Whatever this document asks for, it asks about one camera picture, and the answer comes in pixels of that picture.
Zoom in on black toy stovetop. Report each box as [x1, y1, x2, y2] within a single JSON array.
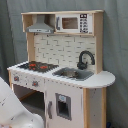
[[20, 61, 57, 73]]

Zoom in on black toy faucet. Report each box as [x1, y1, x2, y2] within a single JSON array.
[[77, 50, 95, 70]]

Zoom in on grey range hood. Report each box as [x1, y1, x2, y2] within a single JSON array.
[[26, 14, 55, 33]]

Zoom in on left oven knob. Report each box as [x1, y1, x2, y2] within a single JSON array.
[[13, 75, 20, 83]]

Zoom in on oven knob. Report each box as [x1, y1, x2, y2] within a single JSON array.
[[32, 81, 39, 87], [13, 75, 20, 83]]

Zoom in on right oven knob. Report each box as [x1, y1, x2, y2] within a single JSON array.
[[32, 81, 39, 87]]

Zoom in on wooden toy kitchen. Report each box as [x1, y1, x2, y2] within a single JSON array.
[[8, 10, 115, 128]]

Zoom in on white cabinet door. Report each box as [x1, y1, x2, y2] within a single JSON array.
[[45, 81, 83, 128]]

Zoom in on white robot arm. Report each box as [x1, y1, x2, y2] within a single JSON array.
[[0, 77, 44, 128]]

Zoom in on grey toy sink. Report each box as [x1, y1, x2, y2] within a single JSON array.
[[53, 67, 93, 81]]

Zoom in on toy microwave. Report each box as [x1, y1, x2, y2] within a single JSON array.
[[56, 14, 93, 33]]

